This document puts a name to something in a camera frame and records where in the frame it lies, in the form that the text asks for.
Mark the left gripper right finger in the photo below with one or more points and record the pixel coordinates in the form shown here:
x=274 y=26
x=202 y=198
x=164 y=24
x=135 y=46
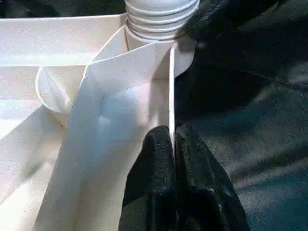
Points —
x=204 y=192

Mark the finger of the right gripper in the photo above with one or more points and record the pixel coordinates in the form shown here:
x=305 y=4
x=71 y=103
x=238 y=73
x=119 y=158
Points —
x=216 y=16

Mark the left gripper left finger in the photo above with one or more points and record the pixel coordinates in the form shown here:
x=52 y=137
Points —
x=154 y=180

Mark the white plastic table leg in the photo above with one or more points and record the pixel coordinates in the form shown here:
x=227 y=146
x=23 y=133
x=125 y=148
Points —
x=161 y=16

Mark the white plastic table top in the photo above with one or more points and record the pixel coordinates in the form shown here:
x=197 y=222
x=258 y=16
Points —
x=60 y=108

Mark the black work surface mat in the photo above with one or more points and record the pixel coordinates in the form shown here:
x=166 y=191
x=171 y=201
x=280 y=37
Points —
x=252 y=132

